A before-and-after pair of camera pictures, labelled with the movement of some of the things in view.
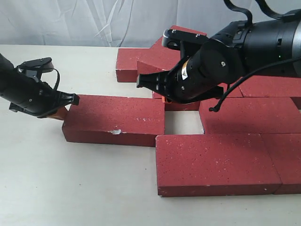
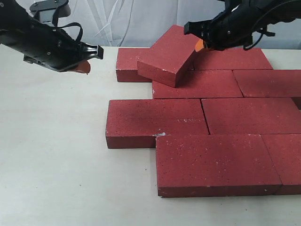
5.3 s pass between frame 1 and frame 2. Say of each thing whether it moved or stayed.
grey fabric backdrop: stayed
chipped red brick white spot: moved
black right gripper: moved
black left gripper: moved
